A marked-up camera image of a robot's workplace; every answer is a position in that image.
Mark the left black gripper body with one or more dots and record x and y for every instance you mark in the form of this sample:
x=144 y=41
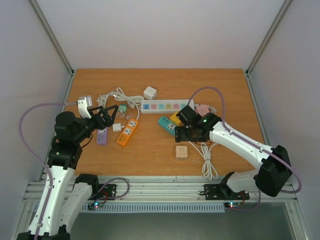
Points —
x=100 y=125

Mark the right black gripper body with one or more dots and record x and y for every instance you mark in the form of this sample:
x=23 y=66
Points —
x=179 y=133

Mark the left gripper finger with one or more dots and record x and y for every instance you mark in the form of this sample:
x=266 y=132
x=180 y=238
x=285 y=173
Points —
x=107 y=119
x=103 y=109

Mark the yellow cube socket adapter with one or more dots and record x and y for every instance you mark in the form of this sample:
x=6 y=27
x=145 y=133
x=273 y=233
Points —
x=175 y=120

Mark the pink cube socket adapter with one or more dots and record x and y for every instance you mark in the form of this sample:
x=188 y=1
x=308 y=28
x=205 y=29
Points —
x=202 y=110

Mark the beige cube socket adapter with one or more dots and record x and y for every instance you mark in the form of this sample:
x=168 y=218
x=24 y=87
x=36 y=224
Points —
x=181 y=152

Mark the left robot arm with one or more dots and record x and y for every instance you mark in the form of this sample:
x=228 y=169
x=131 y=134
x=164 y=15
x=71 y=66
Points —
x=57 y=213

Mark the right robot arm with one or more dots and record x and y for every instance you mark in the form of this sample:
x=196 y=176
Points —
x=271 y=164

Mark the green small plug adapter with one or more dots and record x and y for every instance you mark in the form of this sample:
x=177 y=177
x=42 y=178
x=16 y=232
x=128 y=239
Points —
x=122 y=108

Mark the purple power strip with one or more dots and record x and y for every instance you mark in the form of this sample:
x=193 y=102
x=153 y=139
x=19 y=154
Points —
x=102 y=137

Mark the teal power strip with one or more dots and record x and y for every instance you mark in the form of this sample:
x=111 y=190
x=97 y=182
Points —
x=167 y=125

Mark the white long power strip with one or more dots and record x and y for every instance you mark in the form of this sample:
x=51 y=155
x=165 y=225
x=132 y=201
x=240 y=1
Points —
x=164 y=106

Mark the small white usb charger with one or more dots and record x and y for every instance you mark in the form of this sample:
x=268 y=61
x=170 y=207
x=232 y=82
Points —
x=117 y=127

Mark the orange power strip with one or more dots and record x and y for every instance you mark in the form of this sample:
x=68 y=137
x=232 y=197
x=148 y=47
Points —
x=128 y=132

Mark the white cube charger back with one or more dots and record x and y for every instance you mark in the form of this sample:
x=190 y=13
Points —
x=150 y=93

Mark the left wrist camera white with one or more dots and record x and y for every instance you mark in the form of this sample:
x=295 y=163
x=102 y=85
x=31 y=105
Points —
x=83 y=103

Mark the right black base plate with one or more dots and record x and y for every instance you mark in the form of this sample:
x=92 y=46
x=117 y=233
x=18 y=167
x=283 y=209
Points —
x=213 y=192

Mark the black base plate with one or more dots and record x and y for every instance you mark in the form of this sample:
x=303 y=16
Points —
x=108 y=192
x=213 y=192

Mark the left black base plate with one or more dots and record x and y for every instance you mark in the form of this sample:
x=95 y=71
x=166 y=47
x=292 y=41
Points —
x=108 y=192

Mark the aluminium rail frame front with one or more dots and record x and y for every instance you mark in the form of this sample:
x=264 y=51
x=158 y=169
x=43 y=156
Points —
x=158 y=189

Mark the grey slotted cable duct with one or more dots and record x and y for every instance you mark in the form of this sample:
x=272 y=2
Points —
x=168 y=207

